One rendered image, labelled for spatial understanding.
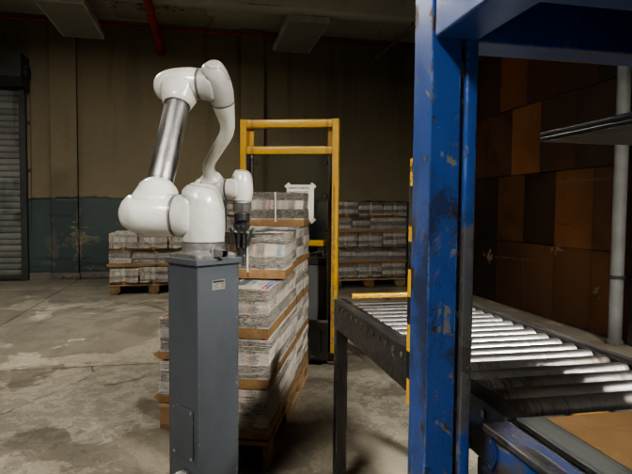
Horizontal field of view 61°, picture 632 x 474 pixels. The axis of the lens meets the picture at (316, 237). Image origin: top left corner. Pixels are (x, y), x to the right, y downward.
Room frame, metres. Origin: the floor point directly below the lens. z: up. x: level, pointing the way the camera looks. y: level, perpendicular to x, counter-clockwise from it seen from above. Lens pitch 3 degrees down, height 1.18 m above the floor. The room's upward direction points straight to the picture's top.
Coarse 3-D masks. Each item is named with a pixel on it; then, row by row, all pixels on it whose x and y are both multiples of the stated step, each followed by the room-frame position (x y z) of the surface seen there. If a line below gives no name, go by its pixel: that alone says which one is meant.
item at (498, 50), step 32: (448, 0) 0.82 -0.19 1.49; (480, 0) 0.72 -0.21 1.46; (512, 0) 0.71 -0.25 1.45; (544, 0) 0.74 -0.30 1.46; (576, 0) 0.73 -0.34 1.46; (608, 0) 0.73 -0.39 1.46; (448, 32) 0.83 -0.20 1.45; (480, 32) 0.83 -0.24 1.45; (512, 32) 0.89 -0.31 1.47; (544, 32) 0.90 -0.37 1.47; (576, 32) 0.91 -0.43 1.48; (608, 32) 0.93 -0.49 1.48; (608, 64) 1.00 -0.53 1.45
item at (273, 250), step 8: (264, 232) 2.66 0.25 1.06; (272, 232) 2.66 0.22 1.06; (280, 232) 2.67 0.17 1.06; (288, 232) 2.74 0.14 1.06; (256, 240) 2.67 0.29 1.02; (264, 240) 2.66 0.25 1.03; (272, 240) 2.66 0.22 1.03; (280, 240) 2.65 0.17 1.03; (288, 240) 2.75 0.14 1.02; (256, 248) 2.67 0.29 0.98; (264, 248) 2.66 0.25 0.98; (272, 248) 2.66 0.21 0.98; (280, 248) 2.65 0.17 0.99; (288, 248) 2.77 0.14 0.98; (256, 256) 2.66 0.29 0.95; (264, 256) 2.66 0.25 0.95; (272, 256) 2.65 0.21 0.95; (280, 256) 2.65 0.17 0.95; (288, 256) 2.78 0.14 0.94; (256, 264) 2.67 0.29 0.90; (264, 264) 2.66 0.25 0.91; (272, 264) 2.65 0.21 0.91; (280, 264) 2.65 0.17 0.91; (288, 264) 2.78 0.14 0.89
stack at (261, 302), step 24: (240, 288) 2.39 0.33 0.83; (264, 288) 2.40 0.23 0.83; (288, 288) 2.95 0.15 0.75; (240, 312) 2.39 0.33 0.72; (264, 312) 2.37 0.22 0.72; (288, 336) 2.90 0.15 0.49; (240, 360) 2.39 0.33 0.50; (264, 360) 2.37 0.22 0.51; (288, 360) 2.92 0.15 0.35; (288, 384) 2.93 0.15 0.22; (240, 408) 2.39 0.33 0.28; (264, 408) 2.37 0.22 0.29; (288, 408) 2.93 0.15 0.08; (240, 456) 2.41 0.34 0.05; (264, 456) 2.37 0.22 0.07
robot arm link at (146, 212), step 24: (168, 72) 2.27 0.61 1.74; (192, 72) 2.26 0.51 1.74; (168, 96) 2.23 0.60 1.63; (192, 96) 2.27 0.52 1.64; (168, 120) 2.18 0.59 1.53; (168, 144) 2.13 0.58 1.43; (168, 168) 2.09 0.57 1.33; (144, 192) 2.00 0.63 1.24; (168, 192) 2.02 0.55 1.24; (120, 216) 2.00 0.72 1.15; (144, 216) 1.96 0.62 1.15; (168, 216) 1.95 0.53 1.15
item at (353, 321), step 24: (336, 312) 2.26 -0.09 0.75; (360, 312) 1.99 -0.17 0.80; (360, 336) 1.90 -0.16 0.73; (384, 336) 1.66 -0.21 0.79; (384, 360) 1.66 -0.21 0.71; (480, 384) 1.17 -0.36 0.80; (480, 408) 1.08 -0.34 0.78; (504, 408) 1.03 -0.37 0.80; (480, 432) 1.08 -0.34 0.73; (480, 456) 1.08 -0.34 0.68
